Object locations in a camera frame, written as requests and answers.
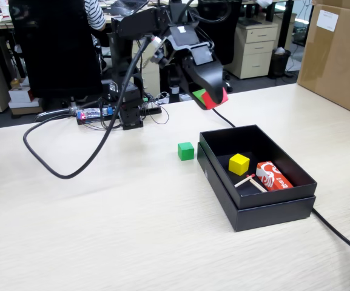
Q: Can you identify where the thin black wire bundle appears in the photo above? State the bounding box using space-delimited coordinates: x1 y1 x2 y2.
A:
97 90 170 131

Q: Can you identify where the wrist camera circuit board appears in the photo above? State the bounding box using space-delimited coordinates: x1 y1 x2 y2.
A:
146 35 168 66

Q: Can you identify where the large black office chair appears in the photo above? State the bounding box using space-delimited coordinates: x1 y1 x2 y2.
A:
7 0 104 122

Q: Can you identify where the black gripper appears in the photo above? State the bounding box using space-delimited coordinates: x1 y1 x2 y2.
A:
161 24 229 109

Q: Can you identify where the controller board with red LED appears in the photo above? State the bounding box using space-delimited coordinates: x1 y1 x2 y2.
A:
76 104 163 125

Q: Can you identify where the thick black power cable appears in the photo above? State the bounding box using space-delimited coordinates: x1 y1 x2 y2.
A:
210 107 350 291

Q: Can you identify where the red and white matchbox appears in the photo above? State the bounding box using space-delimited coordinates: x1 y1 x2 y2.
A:
255 160 294 192

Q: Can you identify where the person in striped shirt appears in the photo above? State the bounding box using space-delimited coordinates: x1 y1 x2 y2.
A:
83 0 106 46

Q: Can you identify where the beige three-drawer cabinet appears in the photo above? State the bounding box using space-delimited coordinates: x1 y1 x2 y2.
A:
223 22 279 80

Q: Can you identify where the black swivel office chair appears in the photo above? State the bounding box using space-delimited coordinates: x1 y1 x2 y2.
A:
189 0 244 93

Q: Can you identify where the wooden matchstick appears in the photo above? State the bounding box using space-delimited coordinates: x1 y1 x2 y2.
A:
234 173 256 189
246 175 268 193

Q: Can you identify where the green wooden cube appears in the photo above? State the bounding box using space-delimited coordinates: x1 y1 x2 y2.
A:
177 141 195 161

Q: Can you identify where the black laptop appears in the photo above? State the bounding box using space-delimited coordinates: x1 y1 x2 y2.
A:
103 0 150 18

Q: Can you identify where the flat white box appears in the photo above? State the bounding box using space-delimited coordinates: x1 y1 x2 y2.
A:
8 98 42 109

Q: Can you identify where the black pole with white bands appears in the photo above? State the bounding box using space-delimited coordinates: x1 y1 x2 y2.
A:
168 0 183 102

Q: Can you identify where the red wooden cube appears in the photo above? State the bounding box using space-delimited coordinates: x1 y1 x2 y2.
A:
201 87 229 110

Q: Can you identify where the thick black camera cable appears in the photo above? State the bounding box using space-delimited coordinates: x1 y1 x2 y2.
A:
22 36 160 179

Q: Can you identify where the small white carton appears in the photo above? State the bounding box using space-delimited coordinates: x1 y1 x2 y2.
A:
8 87 32 103

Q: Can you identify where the beige drawer cabinet with handles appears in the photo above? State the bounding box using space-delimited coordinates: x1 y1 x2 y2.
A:
132 39 160 95

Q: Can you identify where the yellow wooden cube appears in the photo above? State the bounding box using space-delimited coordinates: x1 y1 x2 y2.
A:
228 153 251 176

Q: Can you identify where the large brown cardboard box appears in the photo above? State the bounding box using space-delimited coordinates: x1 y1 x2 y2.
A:
296 0 350 121

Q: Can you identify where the black cardboard box lid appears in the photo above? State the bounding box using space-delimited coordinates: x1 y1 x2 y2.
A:
196 142 317 233

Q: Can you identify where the black cardboard box tray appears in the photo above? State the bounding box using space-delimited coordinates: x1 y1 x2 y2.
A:
198 124 318 210

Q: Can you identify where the black trash bin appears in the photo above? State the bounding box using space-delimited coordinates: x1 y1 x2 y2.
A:
268 48 292 79

